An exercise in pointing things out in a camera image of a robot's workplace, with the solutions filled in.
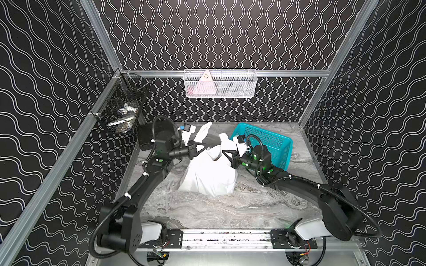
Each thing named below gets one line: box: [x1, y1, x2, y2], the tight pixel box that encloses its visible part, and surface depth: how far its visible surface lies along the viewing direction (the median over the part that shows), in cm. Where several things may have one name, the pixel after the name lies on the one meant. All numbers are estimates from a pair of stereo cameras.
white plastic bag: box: [178, 122, 238, 197], surface depth 77 cm
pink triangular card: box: [192, 69, 217, 95], surface depth 92 cm
